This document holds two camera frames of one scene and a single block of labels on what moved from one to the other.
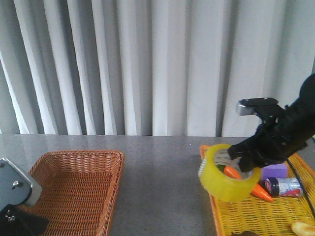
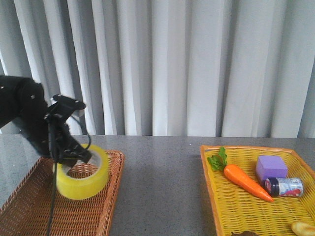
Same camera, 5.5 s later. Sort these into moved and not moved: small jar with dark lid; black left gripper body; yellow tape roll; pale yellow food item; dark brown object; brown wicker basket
Moved: black left gripper body; yellow tape roll
Not moved: pale yellow food item; small jar with dark lid; dark brown object; brown wicker basket
